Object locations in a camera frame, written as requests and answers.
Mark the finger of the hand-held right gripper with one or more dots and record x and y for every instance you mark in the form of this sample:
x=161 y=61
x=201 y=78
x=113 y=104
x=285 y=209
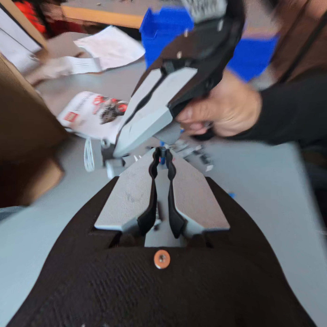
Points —
x=155 y=112
x=148 y=84

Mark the brown jacket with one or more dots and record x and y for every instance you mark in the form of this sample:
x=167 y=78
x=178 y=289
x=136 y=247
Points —
x=293 y=38

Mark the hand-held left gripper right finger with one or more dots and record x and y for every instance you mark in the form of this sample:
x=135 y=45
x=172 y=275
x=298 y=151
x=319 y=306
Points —
x=199 y=201

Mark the person's right forearm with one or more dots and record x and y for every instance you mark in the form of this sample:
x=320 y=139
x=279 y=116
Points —
x=293 y=115

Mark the red object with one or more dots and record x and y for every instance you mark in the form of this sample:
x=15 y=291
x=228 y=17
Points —
x=29 y=12

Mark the white paper sheet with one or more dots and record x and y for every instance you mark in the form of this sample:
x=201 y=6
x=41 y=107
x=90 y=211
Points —
x=81 y=65
x=112 y=48

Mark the white board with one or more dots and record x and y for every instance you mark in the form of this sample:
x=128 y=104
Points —
x=15 y=40

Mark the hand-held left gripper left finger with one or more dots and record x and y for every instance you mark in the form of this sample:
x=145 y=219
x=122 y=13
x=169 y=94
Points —
x=127 y=199

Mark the pile of grey lego pieces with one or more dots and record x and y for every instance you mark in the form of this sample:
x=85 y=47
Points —
x=189 y=150

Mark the blue plastic bin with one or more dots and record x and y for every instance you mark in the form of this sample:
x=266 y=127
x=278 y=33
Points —
x=166 y=30

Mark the cardboard lego box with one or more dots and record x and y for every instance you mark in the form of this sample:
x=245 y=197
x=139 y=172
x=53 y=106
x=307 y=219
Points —
x=25 y=122

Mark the person's right hand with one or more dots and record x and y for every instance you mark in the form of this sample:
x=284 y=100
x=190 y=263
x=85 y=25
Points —
x=230 y=109

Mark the grey lego beam assembly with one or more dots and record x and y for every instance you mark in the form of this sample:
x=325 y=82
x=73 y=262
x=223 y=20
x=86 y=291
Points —
x=109 y=153

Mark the lego instruction booklet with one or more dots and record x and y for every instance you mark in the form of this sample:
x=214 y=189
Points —
x=81 y=115

